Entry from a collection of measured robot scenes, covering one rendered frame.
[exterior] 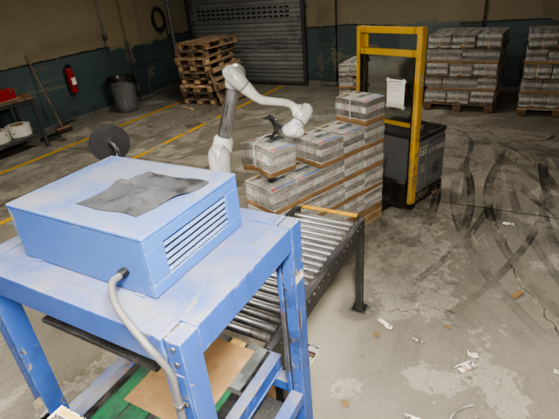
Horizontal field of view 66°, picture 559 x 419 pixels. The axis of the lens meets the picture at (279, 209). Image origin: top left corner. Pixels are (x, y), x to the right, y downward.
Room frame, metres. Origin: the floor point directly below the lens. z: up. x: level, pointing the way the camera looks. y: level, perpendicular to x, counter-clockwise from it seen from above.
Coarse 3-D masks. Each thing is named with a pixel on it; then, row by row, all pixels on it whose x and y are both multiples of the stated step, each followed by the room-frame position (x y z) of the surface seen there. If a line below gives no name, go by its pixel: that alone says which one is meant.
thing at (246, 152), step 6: (258, 138) 3.46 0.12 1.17; (264, 138) 3.41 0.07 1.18; (240, 144) 3.38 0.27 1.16; (246, 144) 3.32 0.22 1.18; (240, 150) 3.39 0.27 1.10; (246, 150) 3.33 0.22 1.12; (246, 156) 3.32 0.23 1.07; (252, 156) 3.27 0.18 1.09; (246, 162) 3.32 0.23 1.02; (252, 162) 3.26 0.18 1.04
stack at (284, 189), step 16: (352, 160) 3.73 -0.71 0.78; (256, 176) 3.45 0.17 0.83; (288, 176) 3.41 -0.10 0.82; (304, 176) 3.36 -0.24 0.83; (320, 176) 3.48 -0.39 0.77; (336, 176) 3.59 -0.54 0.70; (256, 192) 3.29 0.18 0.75; (272, 192) 3.12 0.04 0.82; (288, 192) 3.21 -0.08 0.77; (304, 192) 3.34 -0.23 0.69; (336, 192) 3.58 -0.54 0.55; (352, 192) 3.72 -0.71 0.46; (256, 208) 3.31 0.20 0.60; (272, 208) 3.13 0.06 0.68; (352, 208) 3.73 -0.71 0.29
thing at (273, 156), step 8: (264, 144) 3.24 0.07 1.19; (272, 144) 3.24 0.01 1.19; (280, 144) 3.24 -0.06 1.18; (288, 144) 3.25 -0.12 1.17; (296, 144) 3.26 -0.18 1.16; (264, 152) 3.16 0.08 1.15; (272, 152) 3.09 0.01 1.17; (280, 152) 3.15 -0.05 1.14; (288, 152) 3.20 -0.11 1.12; (296, 152) 3.28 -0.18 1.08; (264, 160) 3.15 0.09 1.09; (272, 160) 3.10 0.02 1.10; (280, 160) 3.17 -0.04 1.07; (288, 160) 3.22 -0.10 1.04; (264, 168) 3.16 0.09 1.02; (272, 168) 3.12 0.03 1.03; (280, 168) 3.17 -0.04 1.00
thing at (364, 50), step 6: (366, 48) 4.53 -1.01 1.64; (372, 48) 4.48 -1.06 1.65; (378, 48) 4.42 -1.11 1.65; (384, 48) 4.39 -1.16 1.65; (390, 48) 4.35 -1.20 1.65; (372, 54) 4.48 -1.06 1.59; (378, 54) 4.41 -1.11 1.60; (384, 54) 4.36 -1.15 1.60; (390, 54) 4.30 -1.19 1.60; (396, 54) 4.25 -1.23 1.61; (402, 54) 4.20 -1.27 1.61; (408, 54) 4.15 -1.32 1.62; (414, 54) 4.10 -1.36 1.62
